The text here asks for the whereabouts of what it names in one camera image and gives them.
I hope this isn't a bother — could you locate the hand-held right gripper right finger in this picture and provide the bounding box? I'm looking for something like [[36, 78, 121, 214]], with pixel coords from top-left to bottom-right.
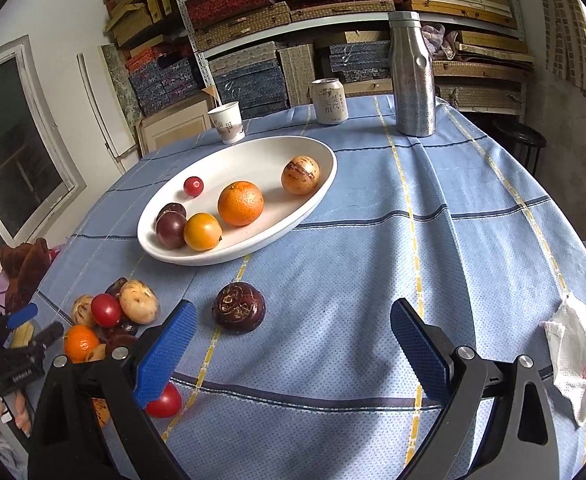
[[390, 298, 559, 480]]

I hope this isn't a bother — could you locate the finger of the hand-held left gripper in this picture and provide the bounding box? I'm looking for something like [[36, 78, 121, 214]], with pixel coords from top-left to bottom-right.
[[7, 303, 39, 330], [27, 323, 65, 356]]

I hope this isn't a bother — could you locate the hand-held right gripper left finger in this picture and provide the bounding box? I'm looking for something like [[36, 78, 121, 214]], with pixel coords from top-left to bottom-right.
[[28, 300, 199, 480]]

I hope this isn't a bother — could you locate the large orange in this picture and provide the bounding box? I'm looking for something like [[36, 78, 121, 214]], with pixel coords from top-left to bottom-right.
[[64, 324, 100, 364]]

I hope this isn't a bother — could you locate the orange tangerine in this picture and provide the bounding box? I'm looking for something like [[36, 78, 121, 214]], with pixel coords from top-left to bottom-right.
[[217, 181, 265, 227]]

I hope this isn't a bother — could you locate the white oval plate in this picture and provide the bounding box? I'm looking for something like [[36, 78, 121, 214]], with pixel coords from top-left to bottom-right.
[[137, 135, 337, 266]]

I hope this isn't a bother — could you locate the person's left hand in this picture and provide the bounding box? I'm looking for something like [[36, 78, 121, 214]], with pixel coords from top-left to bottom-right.
[[0, 391, 32, 438]]

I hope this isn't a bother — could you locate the brown plush cloth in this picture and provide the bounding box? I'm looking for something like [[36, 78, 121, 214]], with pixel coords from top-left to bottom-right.
[[0, 237, 54, 306]]

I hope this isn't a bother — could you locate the brown speckled oval fruit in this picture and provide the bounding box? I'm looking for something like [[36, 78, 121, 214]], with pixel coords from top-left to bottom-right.
[[118, 280, 160, 324]]

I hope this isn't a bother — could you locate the orange streaked flat fruit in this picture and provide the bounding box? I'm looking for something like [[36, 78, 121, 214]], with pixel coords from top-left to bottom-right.
[[90, 397, 111, 428]]

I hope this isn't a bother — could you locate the blue checked tablecloth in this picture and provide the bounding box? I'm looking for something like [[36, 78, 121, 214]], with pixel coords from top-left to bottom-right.
[[3, 92, 586, 480]]

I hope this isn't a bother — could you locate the white crumpled tissue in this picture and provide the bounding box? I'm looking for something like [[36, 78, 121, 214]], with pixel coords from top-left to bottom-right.
[[544, 295, 586, 428]]

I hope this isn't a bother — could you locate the white framed window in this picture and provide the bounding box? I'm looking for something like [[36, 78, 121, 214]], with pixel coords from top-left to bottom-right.
[[0, 35, 86, 251]]

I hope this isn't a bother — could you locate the wooden framed panel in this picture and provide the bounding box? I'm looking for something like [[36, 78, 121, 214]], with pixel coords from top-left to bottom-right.
[[134, 91, 219, 158]]

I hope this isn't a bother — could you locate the white curved strip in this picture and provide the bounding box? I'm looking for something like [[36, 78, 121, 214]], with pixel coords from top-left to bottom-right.
[[76, 52, 138, 161]]

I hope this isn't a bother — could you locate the black round stool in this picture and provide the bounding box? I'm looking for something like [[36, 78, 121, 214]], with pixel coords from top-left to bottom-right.
[[493, 120, 546, 176]]

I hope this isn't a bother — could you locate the white paper cup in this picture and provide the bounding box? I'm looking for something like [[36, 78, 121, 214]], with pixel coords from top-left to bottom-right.
[[207, 101, 246, 145]]

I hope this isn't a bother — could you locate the grey green stone slab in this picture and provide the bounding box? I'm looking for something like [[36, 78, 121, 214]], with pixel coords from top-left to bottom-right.
[[100, 42, 141, 126]]

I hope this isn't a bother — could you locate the white drink can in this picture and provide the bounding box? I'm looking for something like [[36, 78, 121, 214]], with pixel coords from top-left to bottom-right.
[[309, 78, 349, 126]]

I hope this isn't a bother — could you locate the steel water bottle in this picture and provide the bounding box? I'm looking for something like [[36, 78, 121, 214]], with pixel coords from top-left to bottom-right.
[[387, 11, 436, 137]]

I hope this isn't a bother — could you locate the stack of blue floral boxes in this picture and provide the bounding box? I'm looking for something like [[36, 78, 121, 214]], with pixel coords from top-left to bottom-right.
[[128, 57, 206, 116]]

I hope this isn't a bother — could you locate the stack of grey blue boxes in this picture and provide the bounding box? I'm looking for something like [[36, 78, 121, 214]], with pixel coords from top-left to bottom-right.
[[208, 42, 394, 118]]

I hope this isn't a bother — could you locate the pink crumpled cloth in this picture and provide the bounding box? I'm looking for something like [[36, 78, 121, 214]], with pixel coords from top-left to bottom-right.
[[420, 24, 461, 61]]

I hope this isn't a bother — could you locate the pile of wooden boxes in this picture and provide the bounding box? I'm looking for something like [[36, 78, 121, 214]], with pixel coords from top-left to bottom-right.
[[104, 0, 176, 51]]

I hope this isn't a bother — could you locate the grey metal shelf rack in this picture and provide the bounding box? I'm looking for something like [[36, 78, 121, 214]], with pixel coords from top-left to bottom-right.
[[165, 0, 529, 116]]

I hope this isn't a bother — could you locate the stack of woven tan boxes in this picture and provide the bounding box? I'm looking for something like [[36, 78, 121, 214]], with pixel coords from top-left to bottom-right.
[[175, 0, 536, 111]]

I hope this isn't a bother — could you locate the brick patterned curtain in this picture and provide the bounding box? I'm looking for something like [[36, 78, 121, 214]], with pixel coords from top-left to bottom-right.
[[533, 0, 586, 96]]

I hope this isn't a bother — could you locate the stack of red patterned boxes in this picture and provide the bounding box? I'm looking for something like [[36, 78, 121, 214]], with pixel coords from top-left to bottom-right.
[[185, 0, 279, 31]]

